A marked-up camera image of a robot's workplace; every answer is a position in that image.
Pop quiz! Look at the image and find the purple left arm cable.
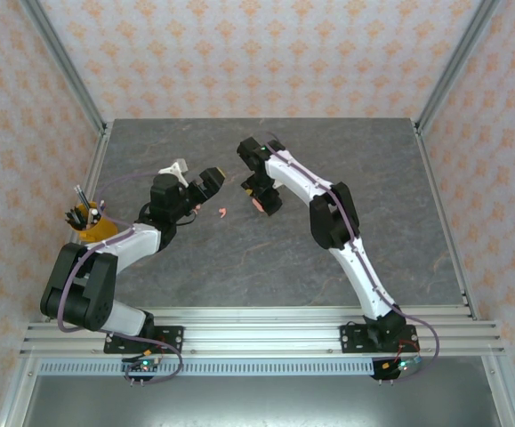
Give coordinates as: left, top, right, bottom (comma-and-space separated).
56, 172, 185, 386

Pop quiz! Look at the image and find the aluminium side rail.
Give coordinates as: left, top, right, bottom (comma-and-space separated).
414, 120, 515, 427
0, 122, 114, 427

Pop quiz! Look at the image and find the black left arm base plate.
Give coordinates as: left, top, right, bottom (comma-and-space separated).
104, 326, 185, 356

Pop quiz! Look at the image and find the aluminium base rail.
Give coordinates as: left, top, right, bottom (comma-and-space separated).
20, 305, 506, 358

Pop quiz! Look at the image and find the grey slotted cable duct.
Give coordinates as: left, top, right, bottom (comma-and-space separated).
37, 359, 376, 377

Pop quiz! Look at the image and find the orange pen holder cup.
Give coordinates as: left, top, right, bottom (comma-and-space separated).
68, 202, 119, 245

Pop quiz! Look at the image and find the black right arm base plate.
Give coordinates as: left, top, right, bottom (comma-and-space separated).
339, 324, 418, 356

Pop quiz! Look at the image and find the aluminium corner post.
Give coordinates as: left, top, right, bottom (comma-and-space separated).
414, 0, 505, 134
19, 0, 109, 134

